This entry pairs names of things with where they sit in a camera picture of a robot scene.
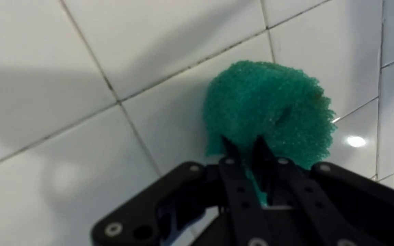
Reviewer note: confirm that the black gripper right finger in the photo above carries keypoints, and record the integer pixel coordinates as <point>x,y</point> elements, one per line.
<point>325,205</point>

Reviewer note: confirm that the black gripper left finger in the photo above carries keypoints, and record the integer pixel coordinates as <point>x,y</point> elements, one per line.
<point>238,200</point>

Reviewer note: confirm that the round green sponge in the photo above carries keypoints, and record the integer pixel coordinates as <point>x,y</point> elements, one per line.
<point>270,104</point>

